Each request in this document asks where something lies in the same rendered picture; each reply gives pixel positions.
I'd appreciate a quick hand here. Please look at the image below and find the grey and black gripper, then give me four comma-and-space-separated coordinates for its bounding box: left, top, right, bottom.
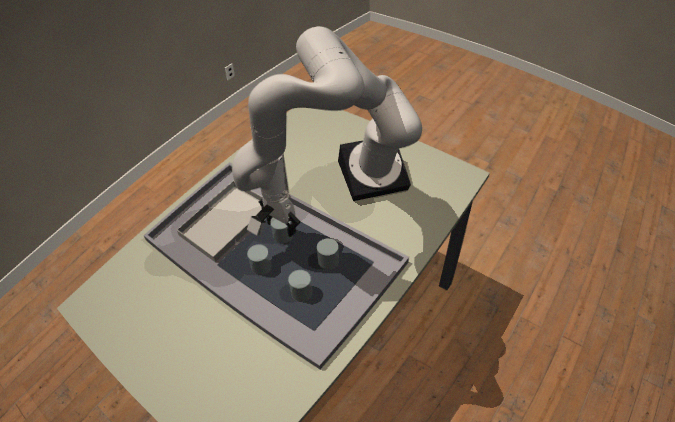
258, 194, 300, 237

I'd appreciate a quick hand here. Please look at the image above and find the clear glass jar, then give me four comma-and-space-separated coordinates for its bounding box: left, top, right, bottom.
288, 270, 313, 301
270, 217, 293, 244
247, 245, 272, 275
317, 238, 339, 269

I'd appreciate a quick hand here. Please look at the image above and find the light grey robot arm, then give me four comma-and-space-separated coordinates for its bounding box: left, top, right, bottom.
232, 26, 422, 201

